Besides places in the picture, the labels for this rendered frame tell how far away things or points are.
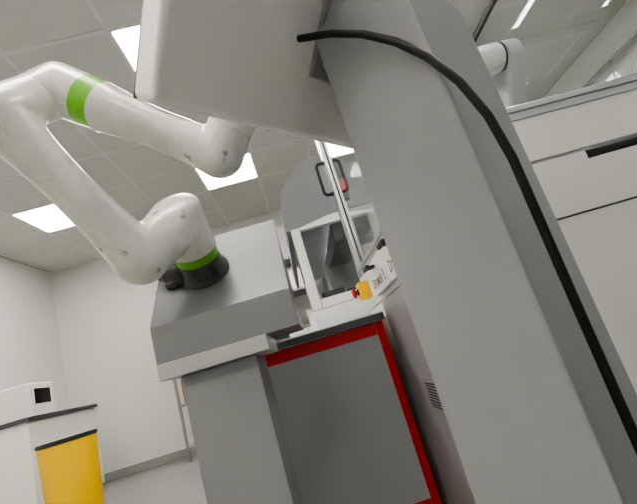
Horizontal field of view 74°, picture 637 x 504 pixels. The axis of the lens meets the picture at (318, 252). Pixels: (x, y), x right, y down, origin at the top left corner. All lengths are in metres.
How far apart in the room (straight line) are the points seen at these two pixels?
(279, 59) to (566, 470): 0.47
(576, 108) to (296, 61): 0.83
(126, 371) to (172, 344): 5.01
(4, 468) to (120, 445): 1.88
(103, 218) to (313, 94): 0.63
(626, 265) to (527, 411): 0.76
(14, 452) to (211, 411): 3.53
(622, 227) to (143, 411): 5.64
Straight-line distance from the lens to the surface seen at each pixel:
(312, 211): 2.36
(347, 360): 1.53
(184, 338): 1.15
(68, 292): 6.63
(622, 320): 1.09
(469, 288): 0.39
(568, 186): 1.11
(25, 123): 1.08
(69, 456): 3.74
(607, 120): 1.24
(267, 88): 0.51
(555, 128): 1.17
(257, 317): 1.11
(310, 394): 1.53
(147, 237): 1.06
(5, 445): 4.63
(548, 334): 0.38
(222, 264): 1.24
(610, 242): 1.12
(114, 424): 6.25
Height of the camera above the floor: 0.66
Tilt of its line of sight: 14 degrees up
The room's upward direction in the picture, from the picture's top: 17 degrees counter-clockwise
